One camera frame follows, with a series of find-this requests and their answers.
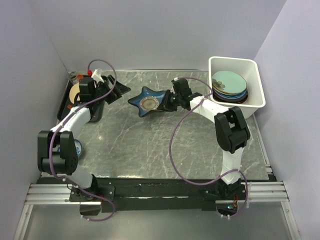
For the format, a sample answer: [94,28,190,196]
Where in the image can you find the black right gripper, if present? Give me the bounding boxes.
[157,89,182,113]

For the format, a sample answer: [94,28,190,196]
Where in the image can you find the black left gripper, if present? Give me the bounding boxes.
[92,75,131,104]

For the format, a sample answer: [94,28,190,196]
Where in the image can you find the blue polka dot plate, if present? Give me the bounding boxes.
[213,89,248,99]

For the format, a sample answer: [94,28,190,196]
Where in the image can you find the mint green flower plate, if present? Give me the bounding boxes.
[211,70,247,95]

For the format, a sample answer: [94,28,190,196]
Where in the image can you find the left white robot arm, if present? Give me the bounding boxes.
[37,74,131,201]

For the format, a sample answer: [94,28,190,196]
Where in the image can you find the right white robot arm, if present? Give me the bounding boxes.
[162,78,251,199]

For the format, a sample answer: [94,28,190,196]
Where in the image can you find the white plastic bin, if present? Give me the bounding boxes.
[208,56,266,119]

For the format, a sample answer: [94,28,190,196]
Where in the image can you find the black serving tray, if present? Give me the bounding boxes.
[56,74,110,123]

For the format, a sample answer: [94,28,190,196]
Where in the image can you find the orange plastic spoon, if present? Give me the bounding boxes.
[76,74,84,81]

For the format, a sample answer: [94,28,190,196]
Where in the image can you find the floral beige plate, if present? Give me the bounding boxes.
[69,83,80,104]

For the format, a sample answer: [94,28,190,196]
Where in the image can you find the clear glass cup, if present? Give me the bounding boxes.
[67,72,79,85]

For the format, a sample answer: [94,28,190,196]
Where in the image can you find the blue patterned small bowl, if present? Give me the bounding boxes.
[74,139,83,157]

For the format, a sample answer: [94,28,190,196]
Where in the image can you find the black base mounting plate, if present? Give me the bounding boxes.
[67,178,248,214]

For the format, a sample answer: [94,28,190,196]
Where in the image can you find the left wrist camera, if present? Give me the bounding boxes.
[87,68,104,83]

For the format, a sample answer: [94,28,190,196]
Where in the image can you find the aluminium rail frame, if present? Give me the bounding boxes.
[15,182,293,240]

